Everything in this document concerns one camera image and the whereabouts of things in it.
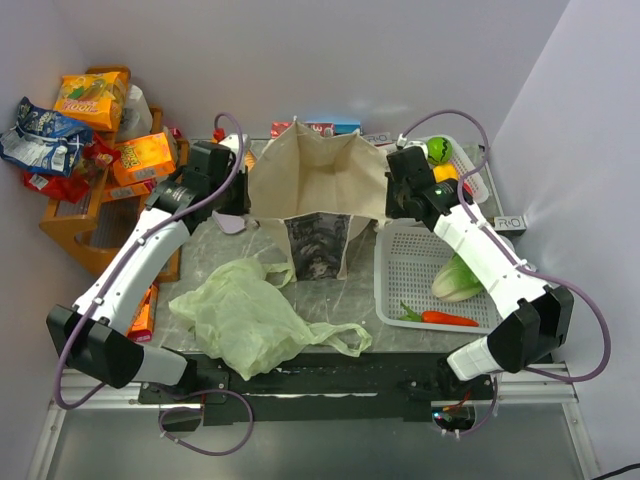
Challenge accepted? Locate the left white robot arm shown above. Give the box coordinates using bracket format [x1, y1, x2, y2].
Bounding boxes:
[46, 134, 249, 391]

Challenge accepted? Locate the red candy bag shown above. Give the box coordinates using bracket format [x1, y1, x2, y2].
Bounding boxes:
[22, 133, 121, 203]

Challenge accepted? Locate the green watermelon ball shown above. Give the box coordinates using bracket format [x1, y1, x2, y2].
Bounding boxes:
[426, 136, 453, 166]

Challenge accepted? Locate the beige canvas tote bag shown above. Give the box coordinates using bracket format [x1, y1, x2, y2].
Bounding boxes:
[248, 122, 388, 281]

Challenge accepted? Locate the red blue box behind bag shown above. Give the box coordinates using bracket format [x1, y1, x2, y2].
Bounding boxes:
[270, 121, 361, 139]

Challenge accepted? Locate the orange box on floor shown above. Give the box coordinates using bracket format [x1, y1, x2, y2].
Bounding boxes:
[127, 283, 159, 343]

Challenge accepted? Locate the orange carrot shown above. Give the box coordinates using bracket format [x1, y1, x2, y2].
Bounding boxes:
[400, 302, 479, 328]

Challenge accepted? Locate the orange cracker box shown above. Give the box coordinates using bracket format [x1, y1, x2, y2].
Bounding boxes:
[101, 180, 155, 203]
[113, 132, 176, 186]

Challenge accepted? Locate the napa cabbage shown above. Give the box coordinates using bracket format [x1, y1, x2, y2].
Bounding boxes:
[431, 254, 484, 302]

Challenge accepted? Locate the green plastic grocery bag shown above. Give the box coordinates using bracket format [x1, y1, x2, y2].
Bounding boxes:
[169, 257, 373, 380]

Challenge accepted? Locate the back white perforated basket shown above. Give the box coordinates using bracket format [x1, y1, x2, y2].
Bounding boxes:
[382, 134, 491, 207]

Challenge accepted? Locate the yellow bell pepper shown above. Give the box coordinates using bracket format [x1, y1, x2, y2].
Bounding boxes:
[432, 163, 459, 183]

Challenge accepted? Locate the blue snack bag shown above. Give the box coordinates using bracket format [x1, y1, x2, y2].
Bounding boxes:
[1, 97, 93, 177]

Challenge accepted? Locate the white perforated basket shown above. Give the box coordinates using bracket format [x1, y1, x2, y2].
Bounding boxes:
[382, 134, 491, 207]
[374, 220, 501, 335]

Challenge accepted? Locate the front white perforated basket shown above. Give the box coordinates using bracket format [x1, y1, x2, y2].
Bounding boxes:
[374, 220, 501, 335]

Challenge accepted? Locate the grey RIO block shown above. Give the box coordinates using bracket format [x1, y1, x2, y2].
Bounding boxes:
[493, 216, 527, 231]

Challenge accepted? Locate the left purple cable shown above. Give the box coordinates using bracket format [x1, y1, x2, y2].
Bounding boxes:
[53, 112, 255, 456]

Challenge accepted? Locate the purple tray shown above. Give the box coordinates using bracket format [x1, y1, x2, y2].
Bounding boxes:
[212, 211, 246, 235]

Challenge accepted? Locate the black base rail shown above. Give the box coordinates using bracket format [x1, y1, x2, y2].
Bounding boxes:
[138, 352, 494, 426]

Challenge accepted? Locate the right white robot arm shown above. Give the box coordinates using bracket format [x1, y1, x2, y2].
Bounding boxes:
[386, 146, 574, 383]

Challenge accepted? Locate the wooden shelf rack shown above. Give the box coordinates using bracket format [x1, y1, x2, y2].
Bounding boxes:
[39, 65, 190, 283]

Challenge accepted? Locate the orange gummy snack bag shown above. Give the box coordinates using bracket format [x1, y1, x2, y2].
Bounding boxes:
[53, 70, 130, 132]

